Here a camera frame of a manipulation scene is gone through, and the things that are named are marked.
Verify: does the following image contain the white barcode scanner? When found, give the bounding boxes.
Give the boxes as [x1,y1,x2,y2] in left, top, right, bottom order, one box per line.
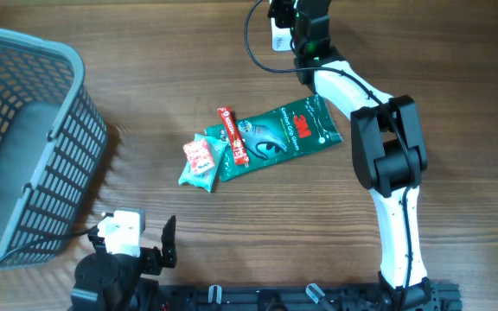
[271,18,291,52]

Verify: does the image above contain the green 3M gloves packet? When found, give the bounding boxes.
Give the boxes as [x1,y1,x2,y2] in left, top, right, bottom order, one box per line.
[219,95,342,181]

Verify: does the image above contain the black camera cable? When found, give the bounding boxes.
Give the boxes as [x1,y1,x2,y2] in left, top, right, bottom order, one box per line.
[243,0,414,311]
[0,224,101,311]

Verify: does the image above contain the white teal wipes packet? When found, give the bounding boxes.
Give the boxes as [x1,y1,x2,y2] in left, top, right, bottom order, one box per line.
[178,134,227,193]

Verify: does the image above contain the grey black plastic basket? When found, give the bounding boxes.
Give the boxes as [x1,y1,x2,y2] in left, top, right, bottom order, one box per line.
[0,29,107,269]

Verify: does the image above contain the black right camera cable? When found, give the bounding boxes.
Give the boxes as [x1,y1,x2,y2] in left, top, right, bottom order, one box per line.
[243,0,414,311]

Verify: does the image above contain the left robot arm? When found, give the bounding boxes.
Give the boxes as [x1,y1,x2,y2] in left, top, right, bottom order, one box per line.
[70,216,177,311]

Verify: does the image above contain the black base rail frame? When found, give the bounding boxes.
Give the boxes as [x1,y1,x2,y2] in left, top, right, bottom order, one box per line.
[154,281,463,311]

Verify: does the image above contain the black left camera cable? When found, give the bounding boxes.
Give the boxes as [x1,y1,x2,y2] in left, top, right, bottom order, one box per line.
[0,224,101,311]

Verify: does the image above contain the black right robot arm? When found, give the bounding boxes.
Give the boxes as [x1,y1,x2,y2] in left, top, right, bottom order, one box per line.
[268,1,440,310]

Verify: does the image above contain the orange red tissue packet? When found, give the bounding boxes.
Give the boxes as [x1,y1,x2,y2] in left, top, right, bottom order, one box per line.
[182,138,215,175]

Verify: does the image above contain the red Nescafe coffee stick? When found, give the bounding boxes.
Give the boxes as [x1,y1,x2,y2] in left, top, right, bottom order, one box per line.
[217,106,250,166]

